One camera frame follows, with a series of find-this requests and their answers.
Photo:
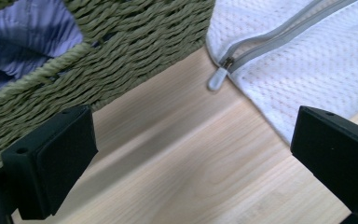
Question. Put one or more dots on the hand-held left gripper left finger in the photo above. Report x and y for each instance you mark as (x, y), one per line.
(52, 161)

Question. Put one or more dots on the purple shirt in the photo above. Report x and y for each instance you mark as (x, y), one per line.
(28, 31)

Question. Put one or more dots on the white mesh laundry bag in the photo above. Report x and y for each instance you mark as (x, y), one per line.
(292, 62)

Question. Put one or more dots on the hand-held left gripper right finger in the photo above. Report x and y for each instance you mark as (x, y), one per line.
(338, 155)

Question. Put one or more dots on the green woven basket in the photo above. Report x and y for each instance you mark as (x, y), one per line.
(136, 37)

